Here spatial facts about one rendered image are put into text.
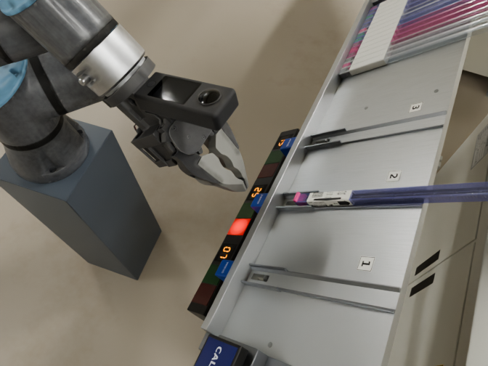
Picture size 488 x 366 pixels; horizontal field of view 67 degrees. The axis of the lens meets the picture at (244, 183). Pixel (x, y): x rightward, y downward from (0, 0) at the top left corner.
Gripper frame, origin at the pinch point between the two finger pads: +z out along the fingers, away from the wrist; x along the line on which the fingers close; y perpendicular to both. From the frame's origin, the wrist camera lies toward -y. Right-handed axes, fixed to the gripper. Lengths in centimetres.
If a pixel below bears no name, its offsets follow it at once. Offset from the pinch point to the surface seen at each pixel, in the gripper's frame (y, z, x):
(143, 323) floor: 68, 37, 19
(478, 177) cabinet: -14.8, 36.9, -29.1
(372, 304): -20.4, 4.9, 11.8
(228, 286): -3.5, 2.8, 13.7
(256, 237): -3.5, 3.4, 6.5
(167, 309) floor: 65, 40, 12
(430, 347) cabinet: -10.5, 41.5, 3.3
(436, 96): -20.8, 4.9, -15.2
